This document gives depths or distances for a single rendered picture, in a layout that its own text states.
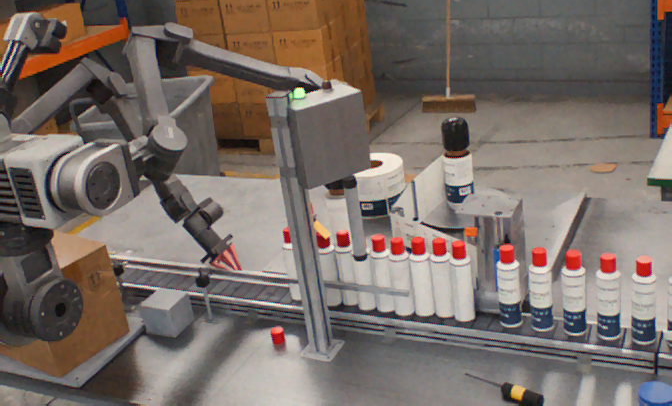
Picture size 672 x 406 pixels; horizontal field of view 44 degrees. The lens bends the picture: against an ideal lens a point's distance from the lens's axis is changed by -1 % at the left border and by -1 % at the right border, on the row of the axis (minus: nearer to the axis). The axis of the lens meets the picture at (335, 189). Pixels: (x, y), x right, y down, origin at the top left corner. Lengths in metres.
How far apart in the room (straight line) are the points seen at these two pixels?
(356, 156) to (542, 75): 4.74
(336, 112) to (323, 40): 3.69
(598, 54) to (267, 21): 2.43
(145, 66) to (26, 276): 0.53
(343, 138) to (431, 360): 0.57
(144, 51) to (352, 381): 0.91
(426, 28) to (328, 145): 4.96
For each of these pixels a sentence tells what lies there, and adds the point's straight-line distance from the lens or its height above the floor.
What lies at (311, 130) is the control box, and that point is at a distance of 1.82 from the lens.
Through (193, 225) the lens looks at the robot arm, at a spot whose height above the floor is 1.08.
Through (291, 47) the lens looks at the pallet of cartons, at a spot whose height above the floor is 0.78.
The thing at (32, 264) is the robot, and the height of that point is 1.24.
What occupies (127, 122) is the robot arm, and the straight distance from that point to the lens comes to 2.35.
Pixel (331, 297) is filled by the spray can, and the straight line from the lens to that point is 2.17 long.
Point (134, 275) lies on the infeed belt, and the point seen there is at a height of 0.88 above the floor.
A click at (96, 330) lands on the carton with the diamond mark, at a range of 2.28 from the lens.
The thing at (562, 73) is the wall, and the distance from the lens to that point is 6.51.
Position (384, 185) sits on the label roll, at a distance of 2.60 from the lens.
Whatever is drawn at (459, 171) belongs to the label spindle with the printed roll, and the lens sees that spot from 2.54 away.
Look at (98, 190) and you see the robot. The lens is 1.64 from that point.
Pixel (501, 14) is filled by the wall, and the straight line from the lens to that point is 6.52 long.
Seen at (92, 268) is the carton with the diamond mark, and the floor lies 1.08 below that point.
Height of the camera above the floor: 1.99
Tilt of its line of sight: 22 degrees down
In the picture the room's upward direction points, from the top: 9 degrees counter-clockwise
